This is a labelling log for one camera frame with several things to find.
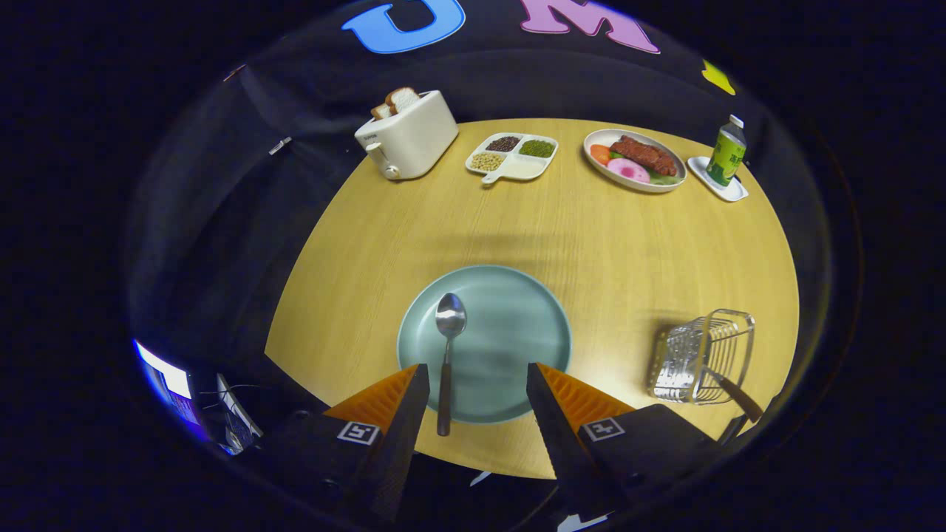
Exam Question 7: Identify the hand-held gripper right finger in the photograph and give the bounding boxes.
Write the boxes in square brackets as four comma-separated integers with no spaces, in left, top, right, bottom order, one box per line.
[526,362,729,518]

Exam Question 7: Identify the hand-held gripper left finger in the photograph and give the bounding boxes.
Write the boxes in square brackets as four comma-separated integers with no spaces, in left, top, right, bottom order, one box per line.
[259,363,431,522]

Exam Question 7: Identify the metal spoon with dark handle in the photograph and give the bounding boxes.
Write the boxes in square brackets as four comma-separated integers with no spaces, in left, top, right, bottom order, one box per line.
[435,293,468,437]

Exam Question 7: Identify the teal round plate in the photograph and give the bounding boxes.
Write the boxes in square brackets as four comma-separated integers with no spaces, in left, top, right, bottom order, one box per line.
[397,265,572,425]

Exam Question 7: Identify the computer monitor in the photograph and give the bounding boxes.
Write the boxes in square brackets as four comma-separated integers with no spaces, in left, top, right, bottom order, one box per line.
[135,340,263,455]

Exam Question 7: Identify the white divided tray with beans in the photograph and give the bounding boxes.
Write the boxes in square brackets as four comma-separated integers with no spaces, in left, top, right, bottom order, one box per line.
[465,132,559,184]

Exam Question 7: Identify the pink ham slice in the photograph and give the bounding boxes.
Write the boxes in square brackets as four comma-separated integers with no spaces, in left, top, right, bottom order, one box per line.
[608,157,651,184]

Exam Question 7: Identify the black backdrop cloth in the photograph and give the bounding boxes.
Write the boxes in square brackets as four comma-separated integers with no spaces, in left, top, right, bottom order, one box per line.
[126,0,828,385]

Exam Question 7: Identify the brown meat pieces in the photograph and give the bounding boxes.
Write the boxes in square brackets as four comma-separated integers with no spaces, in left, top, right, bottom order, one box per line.
[610,135,678,177]

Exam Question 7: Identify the white square coaster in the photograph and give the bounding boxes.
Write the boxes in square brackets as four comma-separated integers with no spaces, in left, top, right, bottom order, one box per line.
[687,155,749,202]

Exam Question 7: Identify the white plate with food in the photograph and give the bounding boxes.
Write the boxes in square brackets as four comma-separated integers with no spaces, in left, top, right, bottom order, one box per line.
[583,129,688,194]

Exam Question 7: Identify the cream white toaster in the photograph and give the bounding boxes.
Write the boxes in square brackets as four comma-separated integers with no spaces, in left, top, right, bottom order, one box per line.
[354,90,460,181]

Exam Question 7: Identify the green label drink bottle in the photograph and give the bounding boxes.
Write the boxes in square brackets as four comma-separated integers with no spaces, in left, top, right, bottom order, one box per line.
[705,115,747,187]

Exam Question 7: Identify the metal wire cutlery basket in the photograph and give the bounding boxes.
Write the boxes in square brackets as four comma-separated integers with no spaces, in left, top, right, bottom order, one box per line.
[647,309,756,406]

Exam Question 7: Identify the dark handled utensil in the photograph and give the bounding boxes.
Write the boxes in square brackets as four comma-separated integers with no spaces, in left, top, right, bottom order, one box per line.
[706,367,764,423]

